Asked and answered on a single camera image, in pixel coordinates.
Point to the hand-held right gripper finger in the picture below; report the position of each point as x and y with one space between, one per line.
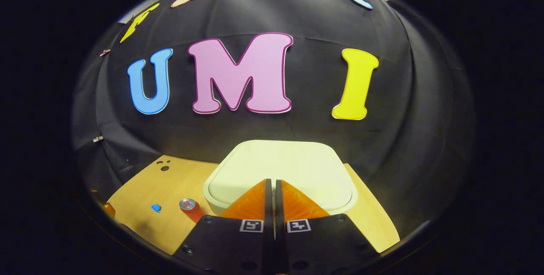
268 207
279 207

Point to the copper cloth clip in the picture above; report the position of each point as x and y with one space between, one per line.
105 52

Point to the blue paper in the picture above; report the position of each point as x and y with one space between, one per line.
156 208

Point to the wooden desktop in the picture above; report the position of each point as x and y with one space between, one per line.
170 181

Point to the black backdrop cloth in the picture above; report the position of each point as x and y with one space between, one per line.
314 75

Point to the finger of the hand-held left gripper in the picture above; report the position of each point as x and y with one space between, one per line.
109 209

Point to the silver cloth clip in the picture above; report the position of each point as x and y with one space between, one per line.
97 139

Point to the green desktop garbage bin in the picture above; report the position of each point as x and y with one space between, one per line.
289 164

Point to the orange pop can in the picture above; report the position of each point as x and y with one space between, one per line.
192 210

